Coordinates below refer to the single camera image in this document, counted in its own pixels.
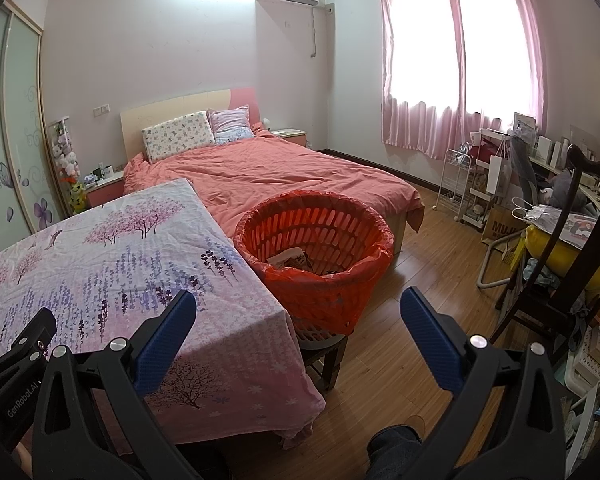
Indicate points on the floral print pillow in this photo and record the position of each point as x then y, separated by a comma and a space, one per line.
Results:
177, 135

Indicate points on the white slatted laundry basket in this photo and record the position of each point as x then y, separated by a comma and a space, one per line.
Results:
316, 338

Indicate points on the table with floral cloth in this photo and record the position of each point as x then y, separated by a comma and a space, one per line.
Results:
130, 260

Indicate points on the wall switch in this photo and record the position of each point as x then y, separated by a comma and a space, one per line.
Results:
101, 108

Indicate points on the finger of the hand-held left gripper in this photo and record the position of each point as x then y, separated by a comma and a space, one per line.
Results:
35, 330

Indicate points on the white shelf trolley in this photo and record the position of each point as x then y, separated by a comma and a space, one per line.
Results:
477, 200

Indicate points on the plush toy tube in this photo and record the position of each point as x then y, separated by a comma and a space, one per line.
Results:
65, 150

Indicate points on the flower print sliding wardrobe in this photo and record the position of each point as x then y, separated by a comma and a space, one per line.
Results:
20, 125

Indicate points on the white plastic bag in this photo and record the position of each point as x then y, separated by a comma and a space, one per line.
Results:
537, 210

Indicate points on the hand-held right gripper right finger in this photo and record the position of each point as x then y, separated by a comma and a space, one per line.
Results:
430, 342

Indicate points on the person's leg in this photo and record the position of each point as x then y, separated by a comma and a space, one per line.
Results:
392, 452

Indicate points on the dark wooden stool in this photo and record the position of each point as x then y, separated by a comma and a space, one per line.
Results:
327, 360

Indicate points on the white paper bag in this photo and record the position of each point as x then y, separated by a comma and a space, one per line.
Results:
498, 177

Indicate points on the cluttered desk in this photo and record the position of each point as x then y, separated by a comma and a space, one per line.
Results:
550, 160

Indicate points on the brown paper bag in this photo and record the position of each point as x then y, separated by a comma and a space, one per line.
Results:
497, 227

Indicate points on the pink curtain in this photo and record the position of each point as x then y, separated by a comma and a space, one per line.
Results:
530, 35
405, 125

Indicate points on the striped pink pillow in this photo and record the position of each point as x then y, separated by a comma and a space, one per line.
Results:
230, 124

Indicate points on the white mug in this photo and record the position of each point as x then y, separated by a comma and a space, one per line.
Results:
108, 169

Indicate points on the dark mug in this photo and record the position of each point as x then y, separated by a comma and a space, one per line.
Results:
101, 171

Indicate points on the dark wooden chair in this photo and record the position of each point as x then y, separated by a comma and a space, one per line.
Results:
570, 240

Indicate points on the beige and pink headboard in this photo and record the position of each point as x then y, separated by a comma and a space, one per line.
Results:
180, 105

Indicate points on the yellow green plush toy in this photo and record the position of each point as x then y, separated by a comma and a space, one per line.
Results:
77, 197

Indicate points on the pink nightstand with mugs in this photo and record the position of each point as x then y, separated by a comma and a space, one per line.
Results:
105, 192

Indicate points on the white tube frame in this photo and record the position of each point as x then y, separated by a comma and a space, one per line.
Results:
485, 267

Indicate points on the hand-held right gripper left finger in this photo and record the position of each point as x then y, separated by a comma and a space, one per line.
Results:
167, 335

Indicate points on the bed with pink cover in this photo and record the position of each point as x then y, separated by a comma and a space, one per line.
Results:
290, 175

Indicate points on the pink nightstand with book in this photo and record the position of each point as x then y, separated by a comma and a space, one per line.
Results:
290, 136

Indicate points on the air conditioner pipe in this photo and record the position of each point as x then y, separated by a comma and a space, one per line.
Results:
315, 30

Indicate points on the yellow cushion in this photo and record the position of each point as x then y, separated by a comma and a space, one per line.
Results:
545, 255

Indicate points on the white storage rack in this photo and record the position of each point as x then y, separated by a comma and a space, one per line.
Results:
587, 365

